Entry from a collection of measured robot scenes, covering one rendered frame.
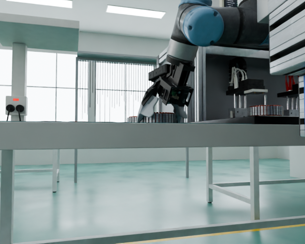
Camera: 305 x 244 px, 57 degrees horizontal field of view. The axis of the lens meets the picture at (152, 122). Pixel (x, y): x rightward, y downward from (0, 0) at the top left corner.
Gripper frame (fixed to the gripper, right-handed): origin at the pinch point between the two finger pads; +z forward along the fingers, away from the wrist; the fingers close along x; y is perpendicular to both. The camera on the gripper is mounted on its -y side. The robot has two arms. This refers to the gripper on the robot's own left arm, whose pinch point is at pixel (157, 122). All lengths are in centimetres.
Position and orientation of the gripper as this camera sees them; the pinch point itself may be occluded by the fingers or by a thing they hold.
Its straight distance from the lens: 83.0
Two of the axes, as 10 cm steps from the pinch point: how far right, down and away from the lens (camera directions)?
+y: 4.1, 4.8, -7.8
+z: -2.4, 8.8, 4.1
